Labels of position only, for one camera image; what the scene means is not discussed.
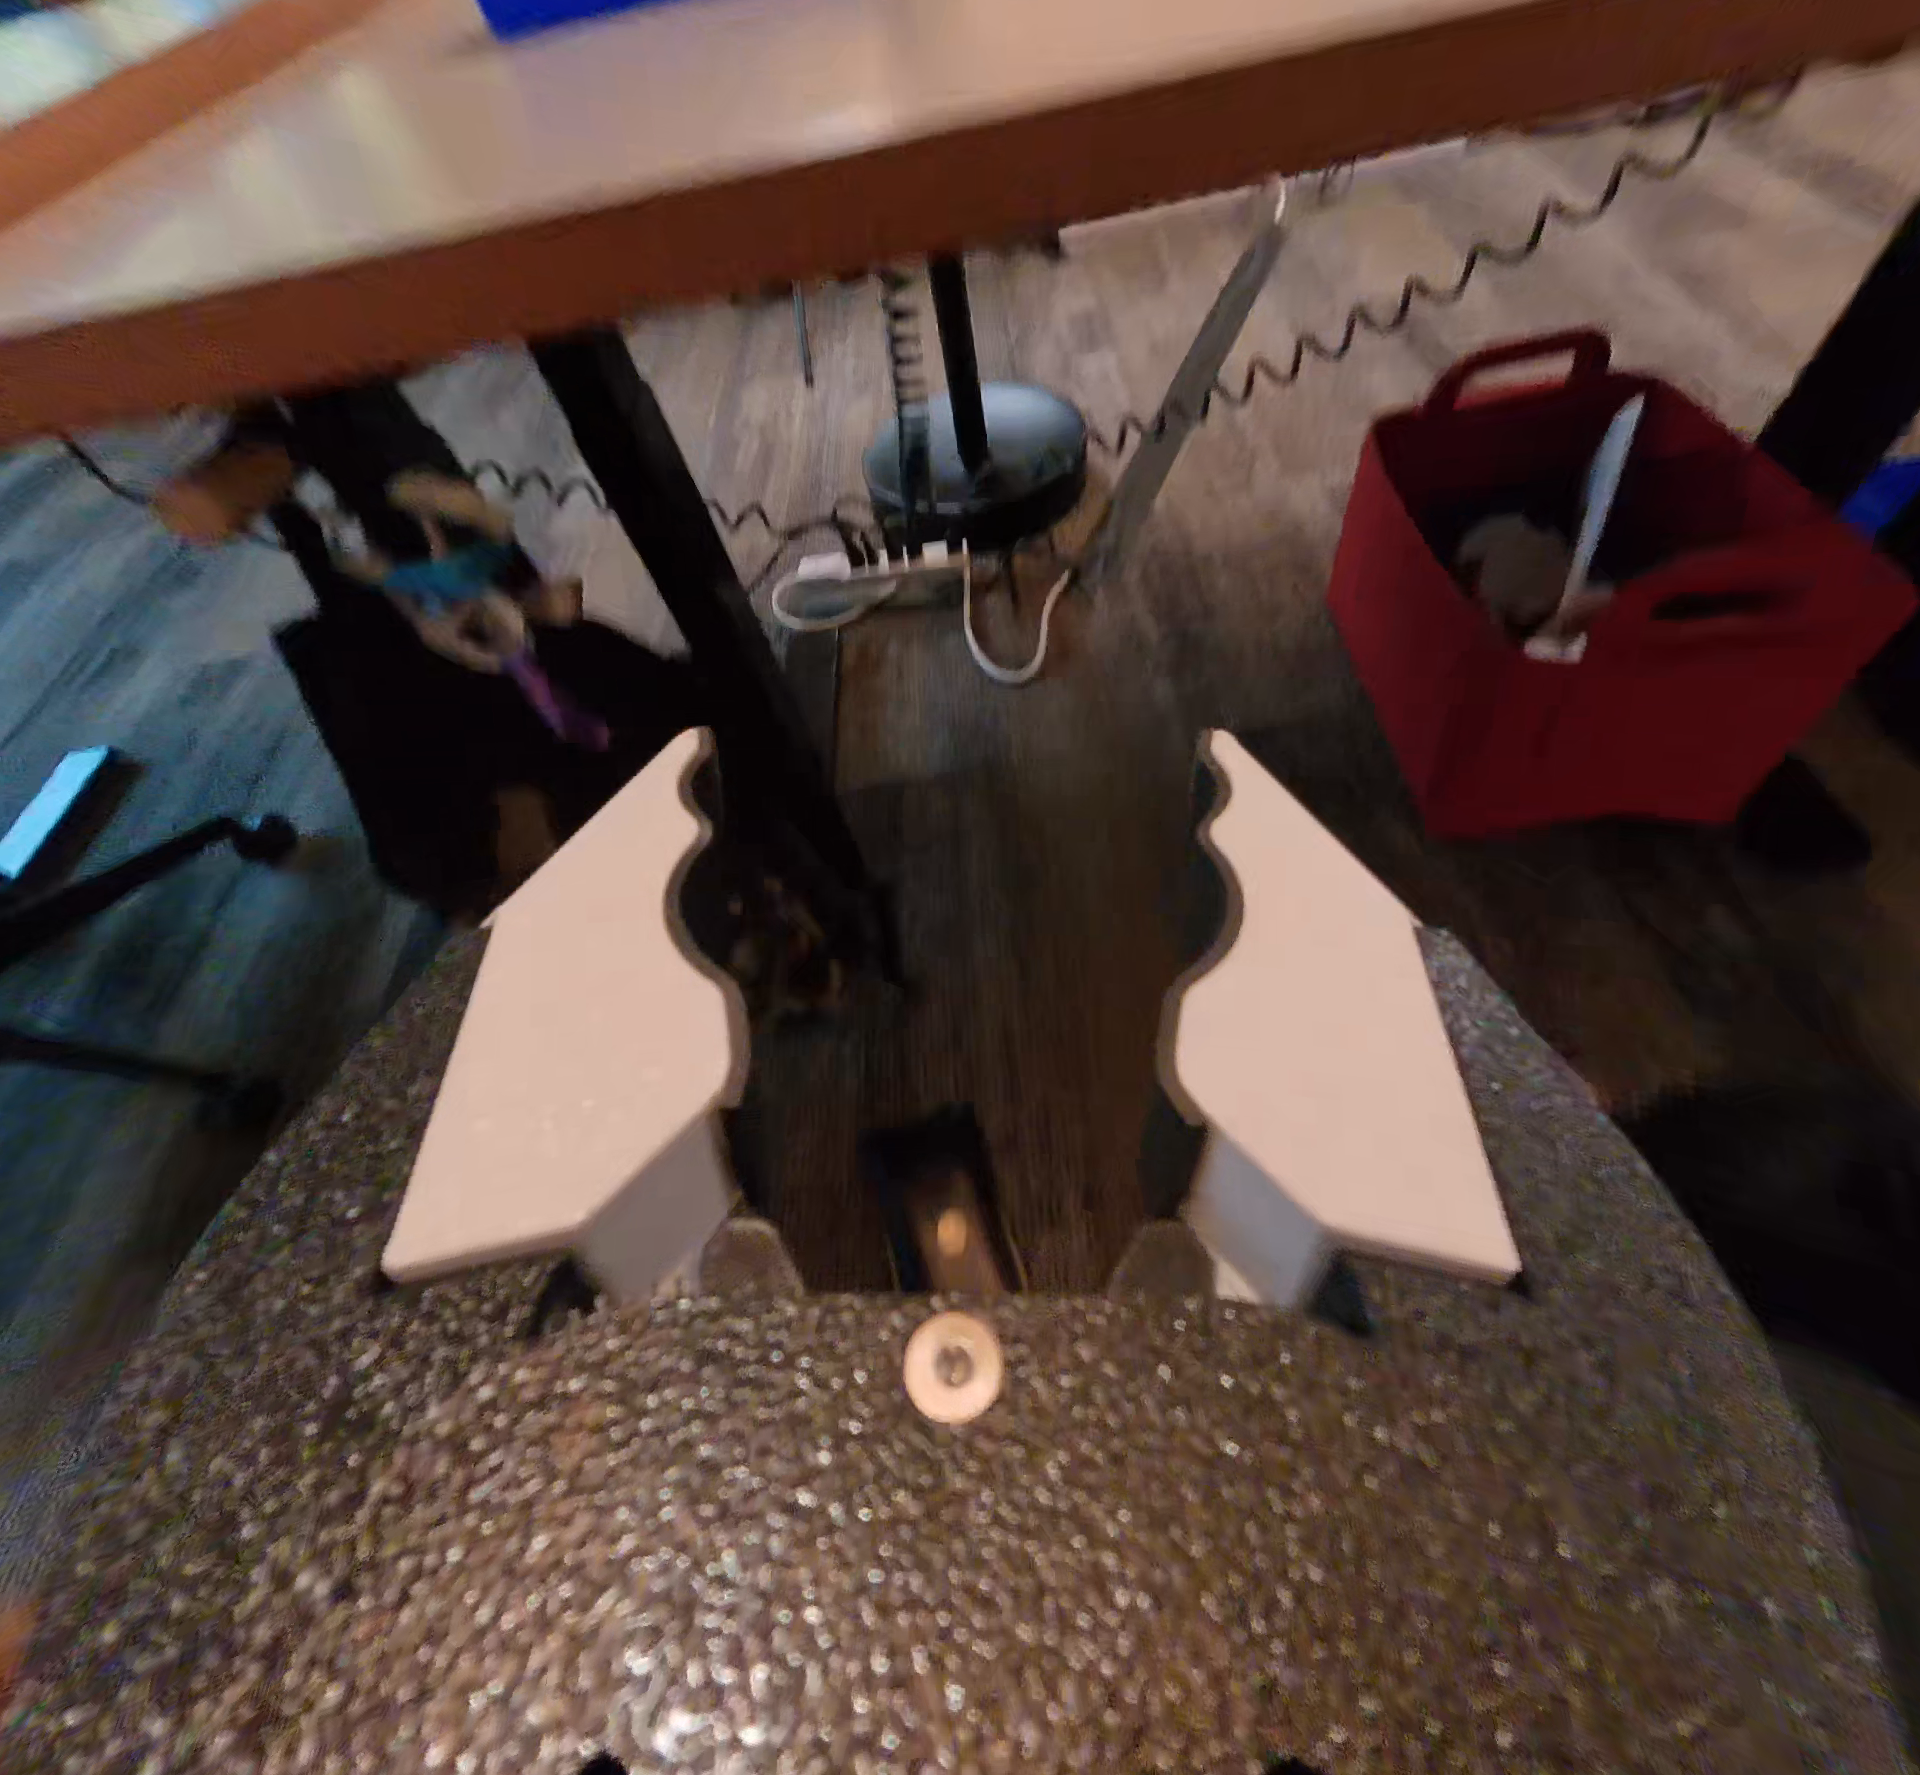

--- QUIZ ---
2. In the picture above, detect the black chair base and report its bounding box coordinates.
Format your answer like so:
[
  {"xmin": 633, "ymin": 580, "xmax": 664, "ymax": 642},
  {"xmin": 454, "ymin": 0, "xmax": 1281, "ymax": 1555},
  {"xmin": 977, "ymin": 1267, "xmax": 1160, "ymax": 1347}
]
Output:
[{"xmin": 0, "ymin": 816, "xmax": 302, "ymax": 1116}]

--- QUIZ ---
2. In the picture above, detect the black bag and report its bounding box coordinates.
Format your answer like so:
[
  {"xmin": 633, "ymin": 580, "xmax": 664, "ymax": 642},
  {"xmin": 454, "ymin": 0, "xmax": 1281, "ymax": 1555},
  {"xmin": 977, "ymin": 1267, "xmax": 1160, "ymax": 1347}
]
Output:
[{"xmin": 275, "ymin": 379, "xmax": 690, "ymax": 908}]

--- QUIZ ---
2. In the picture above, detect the grey metal bar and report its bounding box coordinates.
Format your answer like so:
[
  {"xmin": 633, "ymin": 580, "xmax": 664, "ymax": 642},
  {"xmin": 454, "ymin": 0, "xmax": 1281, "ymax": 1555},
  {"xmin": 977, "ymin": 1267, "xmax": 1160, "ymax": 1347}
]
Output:
[{"xmin": 1101, "ymin": 178, "xmax": 1293, "ymax": 562}]

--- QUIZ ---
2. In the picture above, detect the black round stand base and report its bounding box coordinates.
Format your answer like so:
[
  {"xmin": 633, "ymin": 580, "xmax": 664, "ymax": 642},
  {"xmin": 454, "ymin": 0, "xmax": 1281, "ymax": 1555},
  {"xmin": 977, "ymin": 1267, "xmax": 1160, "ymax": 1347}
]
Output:
[{"xmin": 863, "ymin": 252, "xmax": 1092, "ymax": 553}]

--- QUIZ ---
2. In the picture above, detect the white power strip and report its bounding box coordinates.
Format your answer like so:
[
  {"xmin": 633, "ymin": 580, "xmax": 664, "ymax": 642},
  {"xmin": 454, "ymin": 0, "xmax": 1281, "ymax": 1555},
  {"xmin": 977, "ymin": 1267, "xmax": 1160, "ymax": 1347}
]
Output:
[{"xmin": 796, "ymin": 537, "xmax": 970, "ymax": 614}]

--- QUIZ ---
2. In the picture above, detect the black coiled cable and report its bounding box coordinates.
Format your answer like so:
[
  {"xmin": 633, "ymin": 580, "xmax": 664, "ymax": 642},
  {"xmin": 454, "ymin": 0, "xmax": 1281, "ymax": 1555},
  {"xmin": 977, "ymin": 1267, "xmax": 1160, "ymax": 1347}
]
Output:
[{"xmin": 464, "ymin": 65, "xmax": 1818, "ymax": 562}]

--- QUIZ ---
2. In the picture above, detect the pale curved strip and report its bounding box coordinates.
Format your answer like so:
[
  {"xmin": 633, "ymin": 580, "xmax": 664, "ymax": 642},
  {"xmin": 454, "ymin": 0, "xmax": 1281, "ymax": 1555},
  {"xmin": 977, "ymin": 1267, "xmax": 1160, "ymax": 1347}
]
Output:
[{"xmin": 1521, "ymin": 394, "xmax": 1653, "ymax": 666}]

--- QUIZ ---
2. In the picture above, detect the teal and purple bag charm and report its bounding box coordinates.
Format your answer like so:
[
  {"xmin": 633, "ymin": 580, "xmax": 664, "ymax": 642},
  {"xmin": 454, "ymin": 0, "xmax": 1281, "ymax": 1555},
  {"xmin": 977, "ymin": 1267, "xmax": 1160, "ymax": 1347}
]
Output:
[{"xmin": 382, "ymin": 470, "xmax": 609, "ymax": 749}]

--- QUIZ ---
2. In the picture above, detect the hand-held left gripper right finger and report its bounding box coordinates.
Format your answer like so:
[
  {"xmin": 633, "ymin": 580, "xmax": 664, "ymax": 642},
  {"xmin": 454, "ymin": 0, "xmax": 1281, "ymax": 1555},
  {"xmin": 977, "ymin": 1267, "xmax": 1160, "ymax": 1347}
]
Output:
[{"xmin": 1160, "ymin": 727, "xmax": 1525, "ymax": 1313}]

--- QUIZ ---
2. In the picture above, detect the white cable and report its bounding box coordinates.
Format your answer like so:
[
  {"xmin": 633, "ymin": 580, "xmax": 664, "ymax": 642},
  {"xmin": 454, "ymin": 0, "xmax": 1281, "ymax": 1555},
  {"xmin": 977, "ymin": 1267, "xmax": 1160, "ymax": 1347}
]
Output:
[{"xmin": 772, "ymin": 551, "xmax": 1074, "ymax": 684}]

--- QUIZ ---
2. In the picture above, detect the black desk leg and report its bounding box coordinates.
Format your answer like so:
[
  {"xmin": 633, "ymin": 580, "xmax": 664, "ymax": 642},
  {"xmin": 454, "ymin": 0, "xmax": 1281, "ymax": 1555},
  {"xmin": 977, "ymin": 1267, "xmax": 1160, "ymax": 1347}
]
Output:
[
  {"xmin": 532, "ymin": 326, "xmax": 910, "ymax": 981},
  {"xmin": 1755, "ymin": 206, "xmax": 1920, "ymax": 501}
]

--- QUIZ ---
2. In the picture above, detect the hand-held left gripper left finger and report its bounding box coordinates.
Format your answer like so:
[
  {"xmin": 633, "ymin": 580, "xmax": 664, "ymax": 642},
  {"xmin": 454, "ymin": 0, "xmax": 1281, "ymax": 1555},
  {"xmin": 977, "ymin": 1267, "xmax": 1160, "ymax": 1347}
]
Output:
[{"xmin": 378, "ymin": 727, "xmax": 753, "ymax": 1304}]

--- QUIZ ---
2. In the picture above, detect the red fabric tote bag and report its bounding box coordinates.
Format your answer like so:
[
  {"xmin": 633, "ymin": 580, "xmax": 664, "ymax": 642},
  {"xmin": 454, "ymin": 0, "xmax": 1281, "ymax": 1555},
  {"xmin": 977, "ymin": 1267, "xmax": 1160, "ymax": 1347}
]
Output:
[{"xmin": 1327, "ymin": 331, "xmax": 1920, "ymax": 838}]

